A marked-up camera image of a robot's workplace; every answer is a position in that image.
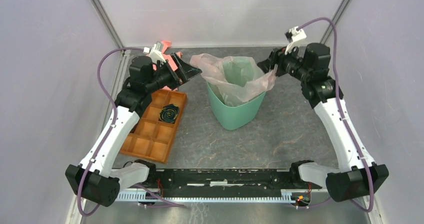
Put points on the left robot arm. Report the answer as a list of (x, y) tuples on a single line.
[(94, 178)]

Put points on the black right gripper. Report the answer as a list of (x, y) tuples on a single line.
[(277, 56)]

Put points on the orange wooden divided tray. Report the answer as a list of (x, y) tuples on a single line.
[(151, 139)]

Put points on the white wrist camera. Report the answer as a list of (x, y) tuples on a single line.
[(295, 37), (157, 51)]

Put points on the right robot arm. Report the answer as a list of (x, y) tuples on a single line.
[(357, 174)]

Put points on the blue yellow rolled tie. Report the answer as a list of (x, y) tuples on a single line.
[(169, 113)]

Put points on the green plastic trash bin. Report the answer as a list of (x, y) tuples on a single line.
[(232, 118)]

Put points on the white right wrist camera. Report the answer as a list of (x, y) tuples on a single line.
[(295, 37)]

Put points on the pink plastic trash bag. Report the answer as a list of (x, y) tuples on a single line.
[(235, 80)]

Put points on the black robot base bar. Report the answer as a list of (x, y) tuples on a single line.
[(225, 183)]

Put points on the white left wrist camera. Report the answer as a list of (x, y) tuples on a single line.
[(157, 51)]

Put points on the salmon pink cloth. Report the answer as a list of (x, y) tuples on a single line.
[(166, 44)]

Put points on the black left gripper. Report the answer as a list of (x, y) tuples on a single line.
[(185, 72)]

